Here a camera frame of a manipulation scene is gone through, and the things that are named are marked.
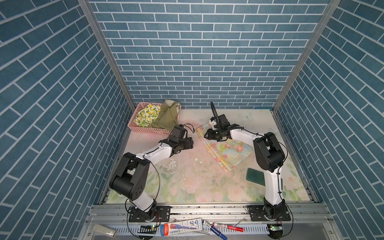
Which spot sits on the right corner aluminium post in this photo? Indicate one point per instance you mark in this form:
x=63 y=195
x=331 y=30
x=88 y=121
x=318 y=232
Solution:
x=318 y=30

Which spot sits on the white red blue box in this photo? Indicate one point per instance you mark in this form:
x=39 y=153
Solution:
x=181 y=227

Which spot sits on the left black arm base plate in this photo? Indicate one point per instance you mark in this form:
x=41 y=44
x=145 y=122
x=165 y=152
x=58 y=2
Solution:
x=155 y=214

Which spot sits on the olive green skirt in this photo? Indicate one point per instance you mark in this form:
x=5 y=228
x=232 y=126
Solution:
x=168 y=116

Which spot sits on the aluminium front rail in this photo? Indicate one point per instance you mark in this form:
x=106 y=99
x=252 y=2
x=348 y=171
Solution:
x=310 y=221

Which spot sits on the pink plastic basket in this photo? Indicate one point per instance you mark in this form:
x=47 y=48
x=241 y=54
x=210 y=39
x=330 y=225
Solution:
x=137 y=129

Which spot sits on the red white marker pen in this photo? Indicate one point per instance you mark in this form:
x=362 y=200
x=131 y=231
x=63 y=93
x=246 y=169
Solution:
x=229 y=227

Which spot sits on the dark green rectangular block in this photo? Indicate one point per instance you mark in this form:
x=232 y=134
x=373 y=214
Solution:
x=256 y=176

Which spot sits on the lemon print skirt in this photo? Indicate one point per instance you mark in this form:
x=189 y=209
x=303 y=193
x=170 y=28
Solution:
x=147 y=116

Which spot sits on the left corner aluminium post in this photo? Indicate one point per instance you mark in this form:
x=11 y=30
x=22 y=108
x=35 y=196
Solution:
x=95 y=26

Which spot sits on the blue marker pen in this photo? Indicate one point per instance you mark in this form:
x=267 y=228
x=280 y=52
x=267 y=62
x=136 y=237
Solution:
x=214 y=230

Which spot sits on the corner aluminium post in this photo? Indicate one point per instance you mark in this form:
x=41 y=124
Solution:
x=95 y=26
x=318 y=30

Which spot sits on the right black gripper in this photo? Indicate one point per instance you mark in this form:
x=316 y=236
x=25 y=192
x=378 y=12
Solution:
x=209 y=135

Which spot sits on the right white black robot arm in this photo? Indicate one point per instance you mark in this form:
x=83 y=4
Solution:
x=269 y=155

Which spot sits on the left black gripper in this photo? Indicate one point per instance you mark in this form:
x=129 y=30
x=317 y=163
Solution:
x=189 y=143

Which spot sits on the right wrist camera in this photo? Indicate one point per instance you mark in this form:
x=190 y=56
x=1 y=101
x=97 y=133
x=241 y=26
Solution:
x=214 y=123

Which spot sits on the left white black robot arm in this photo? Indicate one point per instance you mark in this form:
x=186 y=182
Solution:
x=130 y=176

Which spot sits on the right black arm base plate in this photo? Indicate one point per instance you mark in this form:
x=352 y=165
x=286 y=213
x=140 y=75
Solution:
x=260 y=213

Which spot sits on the pastel floral skirt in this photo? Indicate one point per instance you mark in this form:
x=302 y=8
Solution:
x=229 y=153

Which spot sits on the beige plastic piece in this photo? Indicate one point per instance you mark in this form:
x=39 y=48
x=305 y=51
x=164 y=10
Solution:
x=105 y=231

